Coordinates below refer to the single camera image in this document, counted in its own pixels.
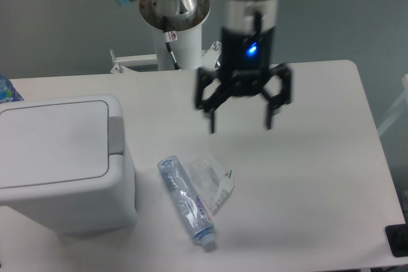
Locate white push-lid trash can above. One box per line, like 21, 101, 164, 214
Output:
1, 94, 137, 234

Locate white frame right edge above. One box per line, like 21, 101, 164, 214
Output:
377, 74, 407, 137

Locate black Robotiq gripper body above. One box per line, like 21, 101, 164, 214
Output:
219, 28, 274, 97

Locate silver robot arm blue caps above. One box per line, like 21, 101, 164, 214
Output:
116, 0, 292, 128

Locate clear crumpled plastic wrapper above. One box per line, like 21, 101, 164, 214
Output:
186, 154, 235, 213

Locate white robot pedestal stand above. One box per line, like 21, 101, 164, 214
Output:
110, 25, 222, 73

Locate crushed clear plastic bottle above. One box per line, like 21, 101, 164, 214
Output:
157, 155, 215, 252

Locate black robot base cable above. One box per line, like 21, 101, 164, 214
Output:
161, 15, 181, 71

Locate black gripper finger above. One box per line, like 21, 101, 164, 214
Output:
261, 63, 292, 130
194, 67, 234, 134

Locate blue-label water bottle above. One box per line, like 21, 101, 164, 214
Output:
0, 75, 24, 104

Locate black device table corner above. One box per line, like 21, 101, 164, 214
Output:
385, 224, 407, 257

